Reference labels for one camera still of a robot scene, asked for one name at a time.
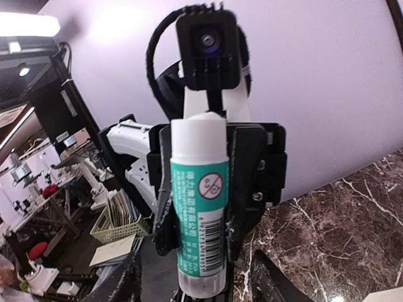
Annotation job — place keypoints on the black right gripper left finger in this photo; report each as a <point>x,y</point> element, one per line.
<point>123,284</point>

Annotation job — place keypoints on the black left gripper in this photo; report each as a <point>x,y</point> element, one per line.
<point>258,164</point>

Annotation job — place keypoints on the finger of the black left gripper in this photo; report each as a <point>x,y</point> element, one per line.
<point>165,229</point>

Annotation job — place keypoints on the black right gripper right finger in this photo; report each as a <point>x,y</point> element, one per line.
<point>269,284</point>

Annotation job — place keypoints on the small glue bottle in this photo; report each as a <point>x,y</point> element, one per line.
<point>200,184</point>

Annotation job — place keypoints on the cream envelope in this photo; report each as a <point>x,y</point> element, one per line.
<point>392,295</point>

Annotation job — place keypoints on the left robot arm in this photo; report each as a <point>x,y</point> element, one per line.
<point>139,157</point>

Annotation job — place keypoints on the green plastic basket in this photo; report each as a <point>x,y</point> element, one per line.
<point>104,232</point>

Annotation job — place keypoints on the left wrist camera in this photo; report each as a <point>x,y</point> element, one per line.
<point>213,72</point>

